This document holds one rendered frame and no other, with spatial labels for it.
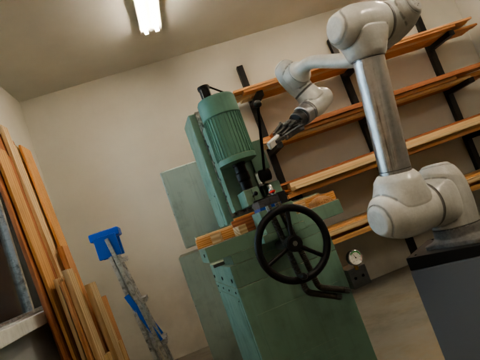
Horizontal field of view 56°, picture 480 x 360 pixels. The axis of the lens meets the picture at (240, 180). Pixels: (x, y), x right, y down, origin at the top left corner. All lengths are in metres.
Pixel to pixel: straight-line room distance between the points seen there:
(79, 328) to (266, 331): 1.42
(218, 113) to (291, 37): 2.97
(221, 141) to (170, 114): 2.51
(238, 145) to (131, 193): 2.49
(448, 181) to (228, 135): 0.88
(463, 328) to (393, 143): 0.62
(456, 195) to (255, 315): 0.84
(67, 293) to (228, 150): 1.48
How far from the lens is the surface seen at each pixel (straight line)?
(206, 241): 1.91
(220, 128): 1.93
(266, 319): 1.81
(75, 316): 2.93
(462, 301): 1.61
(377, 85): 1.48
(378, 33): 1.50
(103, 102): 4.51
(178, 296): 4.26
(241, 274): 1.78
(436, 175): 1.61
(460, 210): 1.61
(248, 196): 1.92
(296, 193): 3.87
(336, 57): 1.84
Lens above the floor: 0.94
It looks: 5 degrees up
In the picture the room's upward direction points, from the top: 20 degrees counter-clockwise
